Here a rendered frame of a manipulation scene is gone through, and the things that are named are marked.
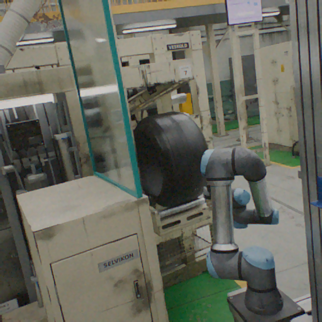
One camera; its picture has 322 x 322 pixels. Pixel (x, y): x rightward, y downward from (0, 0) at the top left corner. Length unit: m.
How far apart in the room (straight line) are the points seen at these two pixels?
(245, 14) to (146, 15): 2.50
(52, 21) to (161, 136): 5.75
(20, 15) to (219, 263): 1.63
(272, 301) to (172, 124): 1.05
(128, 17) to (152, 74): 5.38
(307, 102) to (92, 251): 0.85
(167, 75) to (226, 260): 1.36
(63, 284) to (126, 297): 0.24
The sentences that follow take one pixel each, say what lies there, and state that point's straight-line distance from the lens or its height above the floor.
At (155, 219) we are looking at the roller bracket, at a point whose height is 0.90.
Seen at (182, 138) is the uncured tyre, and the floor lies 1.33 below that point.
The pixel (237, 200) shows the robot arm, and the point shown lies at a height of 1.06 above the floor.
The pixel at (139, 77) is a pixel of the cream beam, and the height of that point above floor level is 1.71.
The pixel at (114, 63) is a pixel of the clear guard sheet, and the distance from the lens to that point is 1.20.
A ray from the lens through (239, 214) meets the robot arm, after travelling 1.75.
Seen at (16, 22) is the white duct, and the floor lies 2.08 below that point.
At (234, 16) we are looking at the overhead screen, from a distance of 5.92.
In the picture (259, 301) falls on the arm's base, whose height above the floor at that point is 0.77.
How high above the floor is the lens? 1.65
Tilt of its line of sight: 12 degrees down
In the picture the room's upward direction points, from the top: 9 degrees counter-clockwise
